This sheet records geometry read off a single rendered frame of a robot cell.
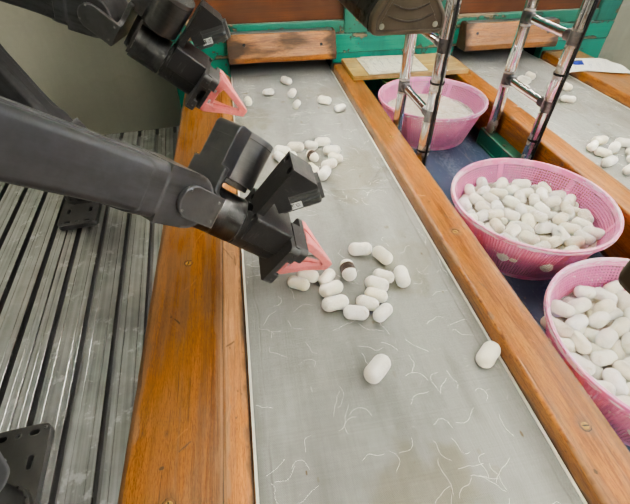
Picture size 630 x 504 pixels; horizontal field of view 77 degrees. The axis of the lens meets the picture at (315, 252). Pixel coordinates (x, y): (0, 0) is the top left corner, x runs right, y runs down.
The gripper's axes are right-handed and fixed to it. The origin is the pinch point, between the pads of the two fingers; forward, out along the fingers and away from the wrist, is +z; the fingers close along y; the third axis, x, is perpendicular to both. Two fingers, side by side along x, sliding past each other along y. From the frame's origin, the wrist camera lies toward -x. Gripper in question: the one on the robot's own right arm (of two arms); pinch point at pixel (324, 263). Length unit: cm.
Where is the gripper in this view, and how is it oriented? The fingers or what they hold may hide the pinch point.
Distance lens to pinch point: 56.7
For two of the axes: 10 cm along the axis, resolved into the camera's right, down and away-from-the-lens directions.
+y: -1.7, -6.8, 7.1
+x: -6.3, 6.3, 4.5
